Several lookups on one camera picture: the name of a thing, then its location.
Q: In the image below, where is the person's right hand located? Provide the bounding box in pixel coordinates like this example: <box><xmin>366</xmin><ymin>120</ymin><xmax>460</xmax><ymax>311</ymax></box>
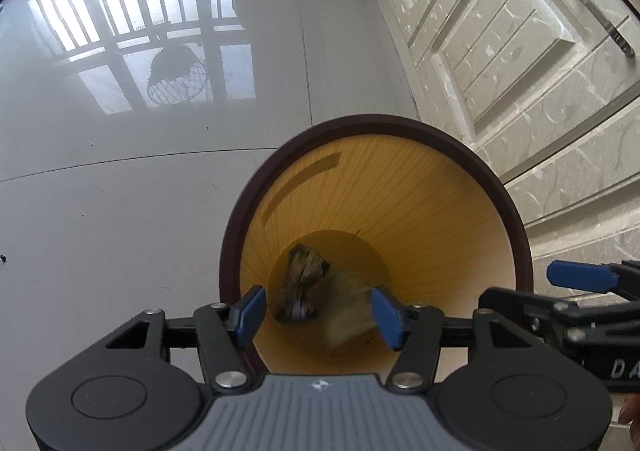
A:
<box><xmin>618</xmin><ymin>393</ymin><xmax>640</xmax><ymax>428</ymax></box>

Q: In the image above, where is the dark crumpled paper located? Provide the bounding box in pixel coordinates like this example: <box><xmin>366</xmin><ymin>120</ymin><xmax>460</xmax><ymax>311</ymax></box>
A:
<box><xmin>271</xmin><ymin>243</ymin><xmax>332</xmax><ymax>325</ymax></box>

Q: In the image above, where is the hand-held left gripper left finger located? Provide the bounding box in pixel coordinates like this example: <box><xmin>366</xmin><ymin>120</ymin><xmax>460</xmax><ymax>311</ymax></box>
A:
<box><xmin>102</xmin><ymin>285</ymin><xmax>267</xmax><ymax>393</ymax></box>

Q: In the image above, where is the yellow bin with dark rim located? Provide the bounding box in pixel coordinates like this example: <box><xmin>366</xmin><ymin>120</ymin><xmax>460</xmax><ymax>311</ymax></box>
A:
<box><xmin>219</xmin><ymin>115</ymin><xmax>534</xmax><ymax>379</ymax></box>

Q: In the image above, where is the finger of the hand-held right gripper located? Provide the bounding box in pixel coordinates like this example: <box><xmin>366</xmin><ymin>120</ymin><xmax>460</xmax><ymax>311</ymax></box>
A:
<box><xmin>477</xmin><ymin>286</ymin><xmax>569</xmax><ymax>333</ymax></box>
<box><xmin>546</xmin><ymin>259</ymin><xmax>640</xmax><ymax>303</ymax></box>

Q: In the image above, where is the large white embossed cabinet door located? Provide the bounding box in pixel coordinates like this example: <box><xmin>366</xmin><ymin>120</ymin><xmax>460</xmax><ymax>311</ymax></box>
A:
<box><xmin>409</xmin><ymin>0</ymin><xmax>640</xmax><ymax>184</ymax></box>

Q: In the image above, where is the yellowish wrapper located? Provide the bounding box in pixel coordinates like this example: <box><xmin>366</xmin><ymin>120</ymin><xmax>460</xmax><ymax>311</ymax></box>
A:
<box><xmin>320</xmin><ymin>271</ymin><xmax>382</xmax><ymax>350</ymax></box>

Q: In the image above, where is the metal cabinet handle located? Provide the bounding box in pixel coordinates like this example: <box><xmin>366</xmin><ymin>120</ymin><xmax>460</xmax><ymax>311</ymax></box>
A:
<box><xmin>565</xmin><ymin>0</ymin><xmax>636</xmax><ymax>58</ymax></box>

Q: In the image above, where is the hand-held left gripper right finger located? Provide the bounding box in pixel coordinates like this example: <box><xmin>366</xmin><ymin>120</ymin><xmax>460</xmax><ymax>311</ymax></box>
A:
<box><xmin>371</xmin><ymin>285</ymin><xmax>546</xmax><ymax>394</ymax></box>

